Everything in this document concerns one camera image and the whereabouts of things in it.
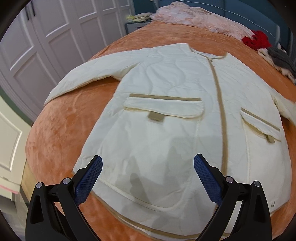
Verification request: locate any cream quilted jacket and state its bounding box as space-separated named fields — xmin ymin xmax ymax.
xmin=46 ymin=44 xmax=295 ymax=240

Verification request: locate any white room door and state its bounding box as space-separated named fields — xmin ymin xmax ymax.
xmin=0 ymin=98 xmax=31 ymax=200

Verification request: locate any dark grey folded garment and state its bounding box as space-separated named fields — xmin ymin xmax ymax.
xmin=267 ymin=47 xmax=295 ymax=77

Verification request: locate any cream fluffy garment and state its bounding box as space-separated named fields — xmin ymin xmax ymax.
xmin=257 ymin=48 xmax=295 ymax=84

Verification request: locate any white panelled wardrobe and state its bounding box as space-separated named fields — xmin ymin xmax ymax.
xmin=1 ymin=0 xmax=134 ymax=121

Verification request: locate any red garment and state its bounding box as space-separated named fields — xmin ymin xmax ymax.
xmin=242 ymin=31 xmax=272 ymax=51

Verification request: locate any blue upholstered headboard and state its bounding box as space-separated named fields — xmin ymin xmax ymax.
xmin=159 ymin=0 xmax=292 ymax=52

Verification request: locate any dark bedside table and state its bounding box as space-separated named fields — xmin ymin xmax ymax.
xmin=125 ymin=20 xmax=152 ymax=34

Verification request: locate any pink lace blanket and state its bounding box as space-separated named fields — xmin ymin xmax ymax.
xmin=151 ymin=1 xmax=254 ymax=40

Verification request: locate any yellow-white cloth pile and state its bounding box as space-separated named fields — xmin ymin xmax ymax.
xmin=126 ymin=13 xmax=154 ymax=23

